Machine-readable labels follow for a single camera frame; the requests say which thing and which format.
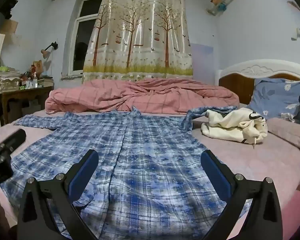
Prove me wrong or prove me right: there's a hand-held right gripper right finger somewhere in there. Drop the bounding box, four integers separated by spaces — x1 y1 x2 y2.
201 149 283 240

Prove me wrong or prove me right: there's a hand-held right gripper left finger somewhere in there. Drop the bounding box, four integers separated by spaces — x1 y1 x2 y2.
17 149 99 240

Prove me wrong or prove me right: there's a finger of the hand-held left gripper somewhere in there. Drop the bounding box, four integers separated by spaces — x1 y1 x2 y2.
0 129 27 153

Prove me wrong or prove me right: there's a blue plaid shirt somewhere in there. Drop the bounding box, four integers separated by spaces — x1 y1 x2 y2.
0 106 252 240

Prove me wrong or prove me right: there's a white storage box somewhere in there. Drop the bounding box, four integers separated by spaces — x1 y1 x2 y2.
21 99 44 117

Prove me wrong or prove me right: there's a cream hoodie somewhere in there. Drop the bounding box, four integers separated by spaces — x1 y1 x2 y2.
201 107 268 145

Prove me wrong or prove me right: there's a wooden desk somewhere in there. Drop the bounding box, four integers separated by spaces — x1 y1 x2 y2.
0 85 54 125

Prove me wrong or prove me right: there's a stack of papers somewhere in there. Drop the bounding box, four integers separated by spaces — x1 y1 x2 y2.
0 66 23 92

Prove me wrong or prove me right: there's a stack of books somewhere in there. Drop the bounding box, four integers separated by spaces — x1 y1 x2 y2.
37 77 54 88

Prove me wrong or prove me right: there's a brown paper bag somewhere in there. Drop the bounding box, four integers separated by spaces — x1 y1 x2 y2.
31 60 43 77

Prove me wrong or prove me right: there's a pink pillow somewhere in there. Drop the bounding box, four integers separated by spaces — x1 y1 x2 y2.
266 117 300 153

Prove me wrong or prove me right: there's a clip desk lamp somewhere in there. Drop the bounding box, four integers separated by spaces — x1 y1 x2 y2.
41 41 58 59

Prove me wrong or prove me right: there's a blue floral pillow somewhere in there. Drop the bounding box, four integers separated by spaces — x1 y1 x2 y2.
247 78 300 122

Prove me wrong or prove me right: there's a pink checked quilt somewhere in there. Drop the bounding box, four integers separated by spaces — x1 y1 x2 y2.
45 78 240 114

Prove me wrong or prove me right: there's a cardboard box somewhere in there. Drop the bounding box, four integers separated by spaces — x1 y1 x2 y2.
0 20 18 34

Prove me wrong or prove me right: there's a white and wooden headboard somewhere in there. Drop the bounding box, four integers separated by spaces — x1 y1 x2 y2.
215 59 300 105

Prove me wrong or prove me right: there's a dark bag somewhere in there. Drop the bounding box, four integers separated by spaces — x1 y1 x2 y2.
0 0 18 19

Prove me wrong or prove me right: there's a tree print curtain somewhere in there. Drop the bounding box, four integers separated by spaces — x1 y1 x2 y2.
82 0 193 84

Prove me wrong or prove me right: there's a hanging doll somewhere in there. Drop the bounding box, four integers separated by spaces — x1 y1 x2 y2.
206 0 228 15

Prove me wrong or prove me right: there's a white frame window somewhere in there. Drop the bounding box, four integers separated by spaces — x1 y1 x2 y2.
67 0 108 78

